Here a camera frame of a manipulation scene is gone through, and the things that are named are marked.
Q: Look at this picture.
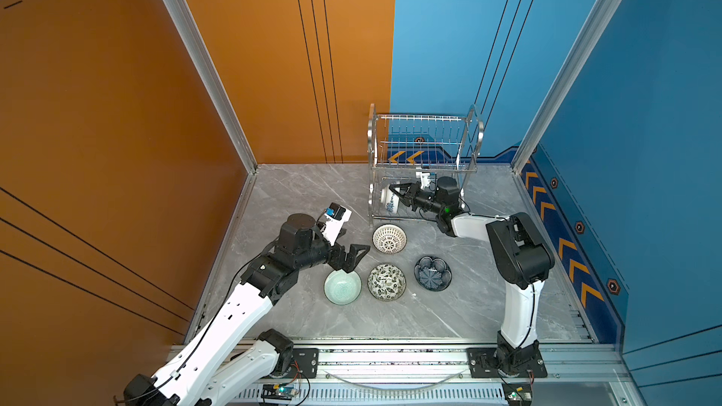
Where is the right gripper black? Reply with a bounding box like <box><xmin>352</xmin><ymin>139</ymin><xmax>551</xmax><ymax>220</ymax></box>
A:
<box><xmin>390</xmin><ymin>183</ymin><xmax>447</xmax><ymax>217</ymax></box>

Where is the blue floral white bowl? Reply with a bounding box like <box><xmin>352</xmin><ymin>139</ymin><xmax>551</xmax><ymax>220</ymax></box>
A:
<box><xmin>380</xmin><ymin>184</ymin><xmax>398</xmax><ymax>215</ymax></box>

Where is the pale green ribbed bowl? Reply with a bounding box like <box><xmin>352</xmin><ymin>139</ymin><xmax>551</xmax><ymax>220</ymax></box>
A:
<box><xmin>323</xmin><ymin>270</ymin><xmax>362</xmax><ymax>306</ymax></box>

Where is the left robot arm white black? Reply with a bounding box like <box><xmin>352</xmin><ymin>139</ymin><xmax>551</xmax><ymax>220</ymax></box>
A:
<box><xmin>118</xmin><ymin>203</ymin><xmax>370</xmax><ymax>405</ymax></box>

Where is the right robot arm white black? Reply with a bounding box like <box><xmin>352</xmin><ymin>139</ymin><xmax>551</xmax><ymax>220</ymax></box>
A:
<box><xmin>381</xmin><ymin>177</ymin><xmax>555</xmax><ymax>380</ymax></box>

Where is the stainless steel dish rack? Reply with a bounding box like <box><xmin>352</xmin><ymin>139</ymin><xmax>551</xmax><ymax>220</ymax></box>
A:
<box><xmin>367</xmin><ymin>105</ymin><xmax>484</xmax><ymax>220</ymax></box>

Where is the white brown lattice bowl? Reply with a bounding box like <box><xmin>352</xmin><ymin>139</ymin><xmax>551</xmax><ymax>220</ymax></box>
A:
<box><xmin>372</xmin><ymin>224</ymin><xmax>407</xmax><ymax>255</ymax></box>

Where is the dark blue petal bowl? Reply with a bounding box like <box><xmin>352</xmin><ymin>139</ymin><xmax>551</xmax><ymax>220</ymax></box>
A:
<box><xmin>414</xmin><ymin>256</ymin><xmax>452</xmax><ymax>292</ymax></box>

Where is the left green circuit board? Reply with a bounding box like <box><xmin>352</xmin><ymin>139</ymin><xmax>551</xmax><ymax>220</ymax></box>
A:
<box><xmin>259</xmin><ymin>385</ymin><xmax>302</xmax><ymax>405</ymax></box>

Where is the green circuit board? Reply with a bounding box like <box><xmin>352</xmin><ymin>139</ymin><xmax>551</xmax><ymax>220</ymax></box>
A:
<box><xmin>259</xmin><ymin>385</ymin><xmax>302</xmax><ymax>405</ymax></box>
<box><xmin>502</xmin><ymin>383</ymin><xmax>533</xmax><ymax>406</ymax></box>

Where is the right green circuit board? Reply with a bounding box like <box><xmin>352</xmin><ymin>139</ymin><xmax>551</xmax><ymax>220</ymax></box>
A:
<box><xmin>502</xmin><ymin>383</ymin><xmax>533</xmax><ymax>406</ymax></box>

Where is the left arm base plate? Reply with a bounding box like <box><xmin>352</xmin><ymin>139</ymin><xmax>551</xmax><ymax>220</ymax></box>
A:
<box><xmin>269</xmin><ymin>348</ymin><xmax>320</xmax><ymax>379</ymax></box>

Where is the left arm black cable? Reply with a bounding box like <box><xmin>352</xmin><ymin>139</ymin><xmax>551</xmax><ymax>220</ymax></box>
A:
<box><xmin>112</xmin><ymin>236</ymin><xmax>283</xmax><ymax>406</ymax></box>

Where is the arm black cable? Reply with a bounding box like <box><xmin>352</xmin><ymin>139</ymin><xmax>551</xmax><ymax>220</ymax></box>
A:
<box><xmin>459</xmin><ymin>196</ymin><xmax>537</xmax><ymax>351</ymax></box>
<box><xmin>112</xmin><ymin>236</ymin><xmax>283</xmax><ymax>406</ymax></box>

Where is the clear cable on rail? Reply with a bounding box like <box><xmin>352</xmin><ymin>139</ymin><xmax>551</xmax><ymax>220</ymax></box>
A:
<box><xmin>320</xmin><ymin>368</ymin><xmax>469</xmax><ymax>393</ymax></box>

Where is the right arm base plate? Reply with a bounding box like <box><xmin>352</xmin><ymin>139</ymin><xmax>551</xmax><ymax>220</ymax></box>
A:
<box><xmin>466</xmin><ymin>347</ymin><xmax>548</xmax><ymax>379</ymax></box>

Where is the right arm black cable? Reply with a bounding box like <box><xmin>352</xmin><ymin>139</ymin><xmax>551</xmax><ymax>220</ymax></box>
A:
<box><xmin>459</xmin><ymin>196</ymin><xmax>537</xmax><ymax>351</ymax></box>

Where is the aluminium front rail frame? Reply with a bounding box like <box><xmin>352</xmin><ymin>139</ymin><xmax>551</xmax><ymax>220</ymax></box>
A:
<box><xmin>229</xmin><ymin>340</ymin><xmax>643</xmax><ymax>405</ymax></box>

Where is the right aluminium corner post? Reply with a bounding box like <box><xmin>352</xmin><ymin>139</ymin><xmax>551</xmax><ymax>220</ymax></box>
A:
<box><xmin>511</xmin><ymin>0</ymin><xmax>622</xmax><ymax>175</ymax></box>

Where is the aluminium corner post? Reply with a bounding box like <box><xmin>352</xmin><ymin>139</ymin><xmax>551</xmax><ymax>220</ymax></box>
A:
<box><xmin>511</xmin><ymin>0</ymin><xmax>622</xmax><ymax>175</ymax></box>
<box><xmin>162</xmin><ymin>0</ymin><xmax>258</xmax><ymax>175</ymax></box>

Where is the left aluminium corner post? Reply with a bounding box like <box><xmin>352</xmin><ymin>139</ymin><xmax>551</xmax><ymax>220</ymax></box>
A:
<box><xmin>162</xmin><ymin>0</ymin><xmax>258</xmax><ymax>175</ymax></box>

